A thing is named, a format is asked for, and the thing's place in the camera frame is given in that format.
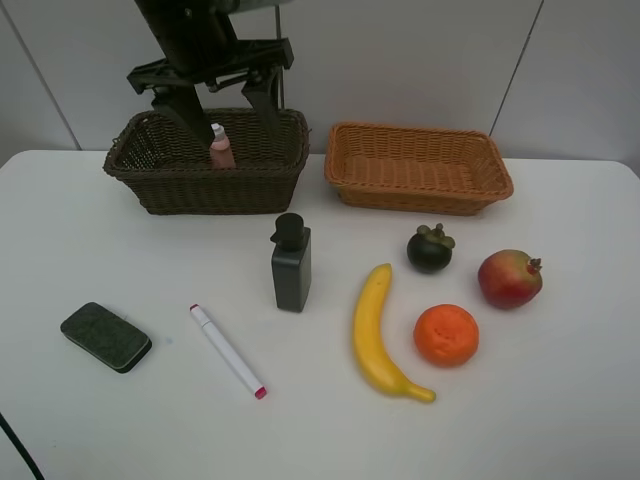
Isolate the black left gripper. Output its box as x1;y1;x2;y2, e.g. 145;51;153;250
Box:
127;1;293;149

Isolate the pink bottle white cap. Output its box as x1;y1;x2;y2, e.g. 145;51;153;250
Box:
209;123;236;169

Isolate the dark green pump bottle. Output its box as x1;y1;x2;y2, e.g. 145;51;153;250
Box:
270;213;311;313

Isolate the dark mangosteen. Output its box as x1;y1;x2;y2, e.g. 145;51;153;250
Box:
406;223;456;274

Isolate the green whiteboard eraser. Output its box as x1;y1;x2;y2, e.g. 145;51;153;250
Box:
60;302;152;374

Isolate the white marker pink cap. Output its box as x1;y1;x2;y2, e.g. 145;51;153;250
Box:
189;304;268;400

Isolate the yellow banana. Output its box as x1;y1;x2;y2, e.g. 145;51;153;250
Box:
352;263;436;404

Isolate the orange tangerine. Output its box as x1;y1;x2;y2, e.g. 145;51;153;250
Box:
413;304;479;368

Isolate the red pomegranate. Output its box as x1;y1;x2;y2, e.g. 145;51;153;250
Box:
478;249;543;310

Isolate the dark brown wicker basket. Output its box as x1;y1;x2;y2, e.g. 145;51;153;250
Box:
103;108;309;215

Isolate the light orange wicker basket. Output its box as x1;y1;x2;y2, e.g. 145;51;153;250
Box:
324;122;514;216

